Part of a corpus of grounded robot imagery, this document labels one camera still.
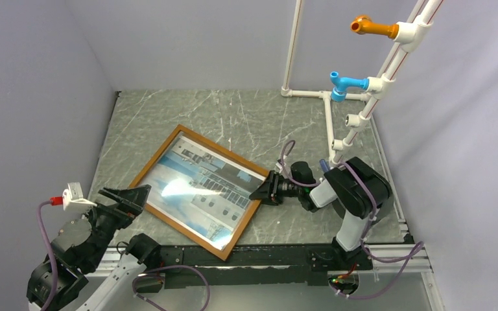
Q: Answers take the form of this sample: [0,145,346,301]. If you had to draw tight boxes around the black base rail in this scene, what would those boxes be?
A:
[141,244,373,292]

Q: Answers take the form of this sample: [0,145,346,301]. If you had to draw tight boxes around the red blue screwdriver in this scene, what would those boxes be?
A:
[319,159,330,172]

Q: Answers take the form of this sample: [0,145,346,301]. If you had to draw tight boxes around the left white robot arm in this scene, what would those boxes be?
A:
[27,182,163,310]

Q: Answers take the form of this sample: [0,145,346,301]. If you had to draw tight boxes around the white PVC pipe stand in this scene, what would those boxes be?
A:
[280,0,444,166]

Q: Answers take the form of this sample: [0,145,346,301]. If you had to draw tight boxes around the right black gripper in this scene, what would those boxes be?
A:
[249,170,303,206]

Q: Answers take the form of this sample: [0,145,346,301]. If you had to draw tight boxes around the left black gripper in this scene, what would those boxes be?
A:
[82,183,150,269]

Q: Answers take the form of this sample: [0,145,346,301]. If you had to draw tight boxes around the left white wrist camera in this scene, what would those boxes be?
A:
[50,182,97,214]

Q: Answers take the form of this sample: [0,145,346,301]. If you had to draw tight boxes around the blue pipe fitting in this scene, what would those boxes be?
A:
[329,71,370,102]

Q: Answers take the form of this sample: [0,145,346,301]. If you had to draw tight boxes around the building photo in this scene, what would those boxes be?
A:
[143,133,265,252]

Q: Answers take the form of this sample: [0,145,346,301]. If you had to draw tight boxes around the orange pipe fitting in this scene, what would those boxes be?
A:
[350,15,399,39]

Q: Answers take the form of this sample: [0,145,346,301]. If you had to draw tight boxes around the wooden picture frame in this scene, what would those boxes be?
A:
[128,124,271,262]

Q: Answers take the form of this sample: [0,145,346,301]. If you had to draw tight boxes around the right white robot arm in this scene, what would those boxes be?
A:
[250,157,394,269]

